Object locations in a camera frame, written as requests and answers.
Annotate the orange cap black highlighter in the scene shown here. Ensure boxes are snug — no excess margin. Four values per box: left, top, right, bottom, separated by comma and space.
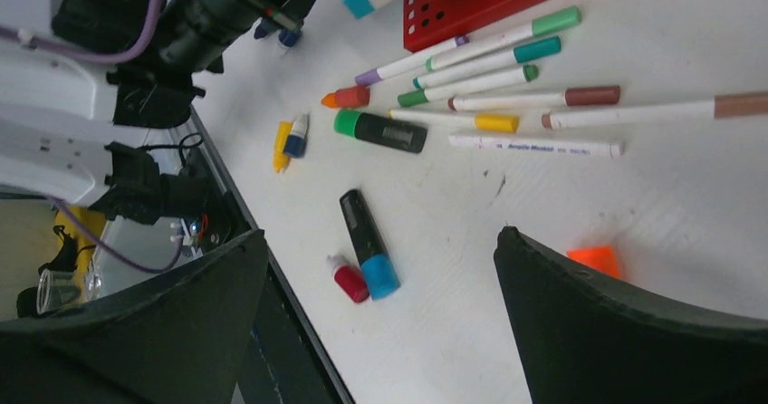
566, 245, 622, 279

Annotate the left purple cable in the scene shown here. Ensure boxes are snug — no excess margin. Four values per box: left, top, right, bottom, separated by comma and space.
0, 0, 187, 275

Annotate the white acrylic marker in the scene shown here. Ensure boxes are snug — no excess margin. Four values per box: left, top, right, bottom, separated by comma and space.
448, 133, 624, 159

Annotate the green cap black highlighter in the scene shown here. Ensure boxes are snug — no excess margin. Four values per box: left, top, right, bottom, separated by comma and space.
333, 109, 428, 154

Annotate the blue cap black highlighter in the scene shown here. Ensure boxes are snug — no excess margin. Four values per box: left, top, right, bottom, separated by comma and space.
339, 188, 400, 301

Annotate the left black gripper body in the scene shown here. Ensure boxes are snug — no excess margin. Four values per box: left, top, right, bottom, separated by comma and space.
108, 0, 316, 129

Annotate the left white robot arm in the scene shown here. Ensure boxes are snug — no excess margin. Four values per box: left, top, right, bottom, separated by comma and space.
1, 0, 316, 225

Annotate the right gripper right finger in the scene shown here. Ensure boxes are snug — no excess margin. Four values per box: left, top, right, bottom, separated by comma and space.
494, 226, 767, 403

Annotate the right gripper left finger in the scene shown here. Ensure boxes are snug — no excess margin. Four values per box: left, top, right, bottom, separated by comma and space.
1, 253, 252, 403

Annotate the purple cap marker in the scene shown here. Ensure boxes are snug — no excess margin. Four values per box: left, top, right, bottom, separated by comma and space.
354, 35, 469, 86

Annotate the orange red short marker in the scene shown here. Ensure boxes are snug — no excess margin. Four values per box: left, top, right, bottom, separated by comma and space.
321, 86, 370, 109

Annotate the light green cap marker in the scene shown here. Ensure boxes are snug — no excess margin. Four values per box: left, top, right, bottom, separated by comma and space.
426, 5, 581, 72

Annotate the yellow cap marker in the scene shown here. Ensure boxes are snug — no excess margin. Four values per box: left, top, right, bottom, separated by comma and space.
388, 109, 520, 133

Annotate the teal cap marker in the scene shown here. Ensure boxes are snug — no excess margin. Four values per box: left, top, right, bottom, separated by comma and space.
412, 35, 562, 90

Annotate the dark green cap marker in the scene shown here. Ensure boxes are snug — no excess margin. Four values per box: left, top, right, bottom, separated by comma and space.
397, 65, 539, 107

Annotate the dark red cap marker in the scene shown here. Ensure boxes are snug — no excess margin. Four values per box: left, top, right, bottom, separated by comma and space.
446, 85, 621, 111

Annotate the brown cap marker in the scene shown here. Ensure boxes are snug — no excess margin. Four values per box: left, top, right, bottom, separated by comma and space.
541, 91, 767, 130

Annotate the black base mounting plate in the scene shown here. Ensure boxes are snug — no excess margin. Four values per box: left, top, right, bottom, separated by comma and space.
179, 112, 354, 403

